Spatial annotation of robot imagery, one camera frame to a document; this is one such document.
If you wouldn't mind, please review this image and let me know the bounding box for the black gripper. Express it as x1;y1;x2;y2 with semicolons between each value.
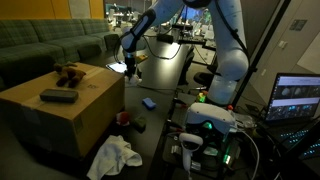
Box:
123;51;136;79

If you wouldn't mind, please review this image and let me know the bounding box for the blue sponge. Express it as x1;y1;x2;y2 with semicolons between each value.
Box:
142;98;156;110

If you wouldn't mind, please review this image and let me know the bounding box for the red radish plush toy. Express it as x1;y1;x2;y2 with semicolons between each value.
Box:
115;111;148;134

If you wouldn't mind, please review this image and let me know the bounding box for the brown plush moose toy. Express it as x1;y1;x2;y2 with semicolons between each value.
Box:
53;63;86;88

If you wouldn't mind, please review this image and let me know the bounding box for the black rectangular case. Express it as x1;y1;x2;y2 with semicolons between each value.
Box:
39;89;79;103

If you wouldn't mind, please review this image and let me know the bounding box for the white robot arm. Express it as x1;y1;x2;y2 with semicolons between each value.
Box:
121;0;249;105

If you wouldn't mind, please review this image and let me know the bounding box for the large cardboard box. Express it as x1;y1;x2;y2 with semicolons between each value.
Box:
0;63;125;158

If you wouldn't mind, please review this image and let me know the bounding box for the tablet with lit screen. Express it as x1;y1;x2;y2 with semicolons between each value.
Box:
106;62;127;73

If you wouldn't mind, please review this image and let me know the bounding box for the small white crumpled cloth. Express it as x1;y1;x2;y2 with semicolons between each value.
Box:
125;75;142;87

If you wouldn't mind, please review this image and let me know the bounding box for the white VR headset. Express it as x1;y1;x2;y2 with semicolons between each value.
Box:
185;103;236;135

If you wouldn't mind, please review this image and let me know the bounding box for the white cloth towel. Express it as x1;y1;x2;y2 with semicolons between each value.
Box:
87;135;143;180

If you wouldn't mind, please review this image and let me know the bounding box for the white VR controller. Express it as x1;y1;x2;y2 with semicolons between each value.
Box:
179;133;203;172

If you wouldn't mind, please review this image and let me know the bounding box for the green plaid sofa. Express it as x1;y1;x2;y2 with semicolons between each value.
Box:
0;18;121;91

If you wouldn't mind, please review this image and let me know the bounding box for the black tripod pole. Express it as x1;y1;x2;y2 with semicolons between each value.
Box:
231;0;291;106

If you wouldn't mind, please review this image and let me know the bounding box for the open laptop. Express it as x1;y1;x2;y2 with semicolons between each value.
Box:
259;73;320;156

